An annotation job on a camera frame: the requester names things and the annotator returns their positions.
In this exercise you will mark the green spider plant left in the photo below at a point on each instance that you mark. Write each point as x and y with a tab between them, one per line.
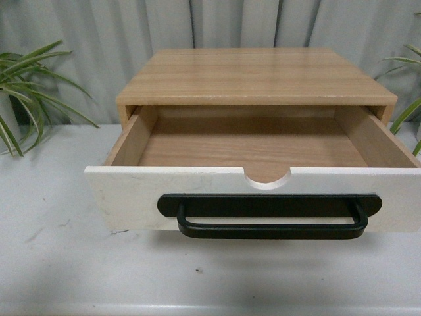
20	76

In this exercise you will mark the green spider plant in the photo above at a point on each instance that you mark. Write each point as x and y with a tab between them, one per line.
20	76
415	105

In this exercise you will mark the white front wooden drawer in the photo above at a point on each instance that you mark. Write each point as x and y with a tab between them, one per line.
342	150

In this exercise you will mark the wooden drawer cabinet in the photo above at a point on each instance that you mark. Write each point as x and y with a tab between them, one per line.
253	76

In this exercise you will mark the black metal drawer handle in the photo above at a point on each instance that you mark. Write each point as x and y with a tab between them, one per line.
184	207

